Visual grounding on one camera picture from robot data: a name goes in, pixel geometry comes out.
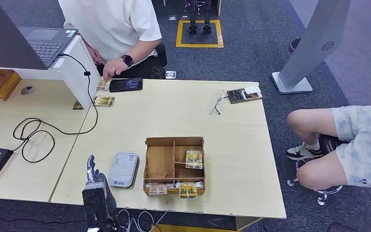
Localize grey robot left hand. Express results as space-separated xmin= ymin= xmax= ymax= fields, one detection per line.
xmin=86 ymin=155 xmax=118 ymax=222

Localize person's left hand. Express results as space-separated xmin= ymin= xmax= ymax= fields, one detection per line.
xmin=102 ymin=58 xmax=129 ymax=81

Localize person's right hand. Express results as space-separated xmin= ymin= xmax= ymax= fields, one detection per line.
xmin=85 ymin=44 xmax=102 ymax=66

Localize pale printed room key card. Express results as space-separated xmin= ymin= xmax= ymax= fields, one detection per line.
xmin=148 ymin=183 xmax=168 ymax=195

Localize person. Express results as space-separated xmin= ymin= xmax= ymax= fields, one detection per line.
xmin=285 ymin=99 xmax=371 ymax=189
xmin=57 ymin=0 xmax=168 ymax=81

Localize grey card reader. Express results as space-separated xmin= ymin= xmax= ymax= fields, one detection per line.
xmin=107 ymin=152 xmax=141 ymax=189

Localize white card bundle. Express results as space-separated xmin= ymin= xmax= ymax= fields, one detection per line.
xmin=174 ymin=181 xmax=204 ymax=189
xmin=144 ymin=182 xmax=175 ymax=189

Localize black wristwatch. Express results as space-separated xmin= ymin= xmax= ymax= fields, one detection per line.
xmin=120 ymin=54 xmax=134 ymax=68

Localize black smartphone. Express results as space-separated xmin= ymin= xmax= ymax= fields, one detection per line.
xmin=109 ymin=78 xmax=143 ymax=93

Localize white desk riser shelf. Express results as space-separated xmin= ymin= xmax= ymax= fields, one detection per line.
xmin=0 ymin=35 xmax=101 ymax=110

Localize dark grey laptop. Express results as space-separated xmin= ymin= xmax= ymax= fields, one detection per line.
xmin=0 ymin=0 xmax=79 ymax=71

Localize wooden compartment box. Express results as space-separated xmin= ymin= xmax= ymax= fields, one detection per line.
xmin=143 ymin=136 xmax=206 ymax=196

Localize chrome stool with black seat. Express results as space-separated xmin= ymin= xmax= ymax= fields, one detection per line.
xmin=286 ymin=134 xmax=344 ymax=206

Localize standing humanoid robot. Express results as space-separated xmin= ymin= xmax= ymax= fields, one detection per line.
xmin=183 ymin=0 xmax=214 ymax=35

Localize orange wooden tray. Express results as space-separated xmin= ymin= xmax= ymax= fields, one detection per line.
xmin=0 ymin=69 xmax=22 ymax=102

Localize clear eyeglasses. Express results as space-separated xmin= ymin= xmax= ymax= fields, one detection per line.
xmin=209 ymin=90 xmax=228 ymax=116

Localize grey slanted kiosk stand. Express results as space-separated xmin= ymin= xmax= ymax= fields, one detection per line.
xmin=271 ymin=0 xmax=353 ymax=95

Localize dark shoe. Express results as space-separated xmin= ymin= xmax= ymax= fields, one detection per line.
xmin=289 ymin=38 xmax=301 ymax=54

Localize black power cable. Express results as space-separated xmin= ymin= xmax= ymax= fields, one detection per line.
xmin=13 ymin=53 xmax=99 ymax=164

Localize white cable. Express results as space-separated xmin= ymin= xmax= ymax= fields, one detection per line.
xmin=116 ymin=209 xmax=169 ymax=232

